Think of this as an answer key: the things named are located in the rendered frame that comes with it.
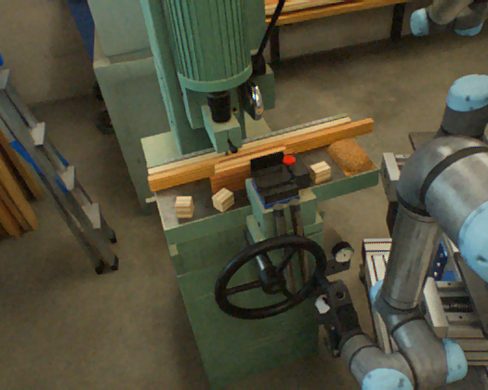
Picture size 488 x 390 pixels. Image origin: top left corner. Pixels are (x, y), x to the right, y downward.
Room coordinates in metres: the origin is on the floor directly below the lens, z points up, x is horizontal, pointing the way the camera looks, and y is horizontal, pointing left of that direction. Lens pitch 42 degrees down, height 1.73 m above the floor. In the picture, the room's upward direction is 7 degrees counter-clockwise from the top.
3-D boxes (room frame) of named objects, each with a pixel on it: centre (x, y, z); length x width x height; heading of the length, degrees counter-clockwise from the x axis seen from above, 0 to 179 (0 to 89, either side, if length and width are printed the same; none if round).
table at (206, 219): (0.92, -0.07, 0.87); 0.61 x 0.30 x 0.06; 103
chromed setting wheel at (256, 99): (1.16, -0.06, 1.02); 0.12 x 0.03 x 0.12; 13
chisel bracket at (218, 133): (1.03, 0.04, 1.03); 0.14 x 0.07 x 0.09; 13
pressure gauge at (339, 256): (0.86, -0.26, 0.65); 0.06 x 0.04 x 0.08; 103
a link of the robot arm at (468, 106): (1.06, -0.65, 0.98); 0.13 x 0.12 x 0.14; 97
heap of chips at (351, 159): (1.00, -0.30, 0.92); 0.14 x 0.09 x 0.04; 13
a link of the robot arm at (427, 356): (0.41, -0.30, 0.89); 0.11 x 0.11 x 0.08; 9
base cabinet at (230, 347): (1.12, 0.07, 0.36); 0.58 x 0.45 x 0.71; 13
